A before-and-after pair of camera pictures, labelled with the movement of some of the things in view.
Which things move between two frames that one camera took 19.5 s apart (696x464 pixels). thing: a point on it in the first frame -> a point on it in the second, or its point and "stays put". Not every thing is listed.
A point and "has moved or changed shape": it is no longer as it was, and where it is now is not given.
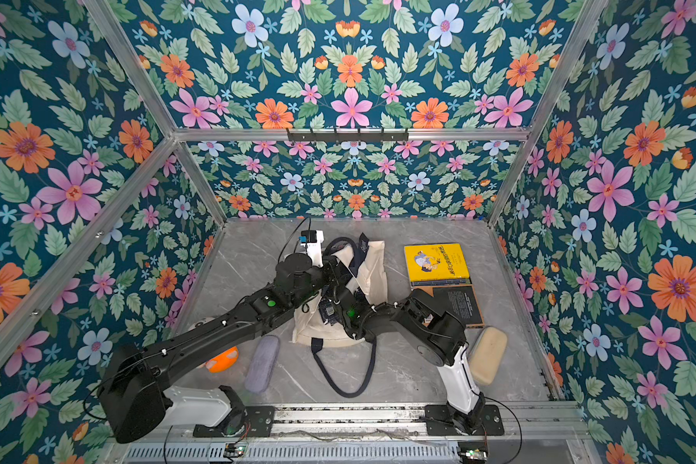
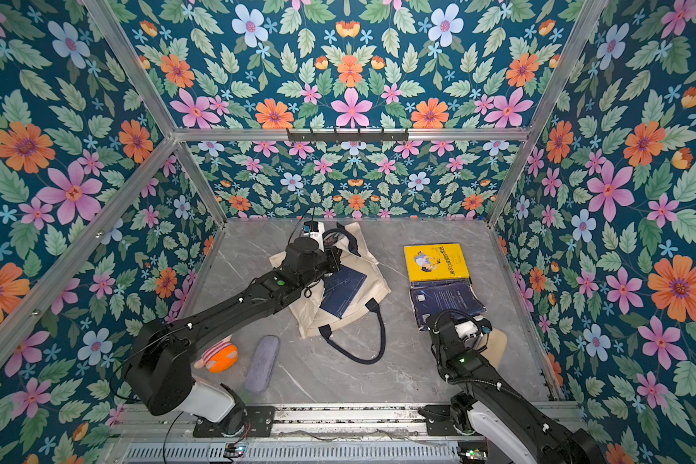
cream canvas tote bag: [369, 270] has moved or changed shape
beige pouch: [487, 353] stays put
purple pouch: [258, 374] stays put
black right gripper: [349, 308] -> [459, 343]
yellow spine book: [436, 264] stays put
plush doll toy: [223, 361] stays put
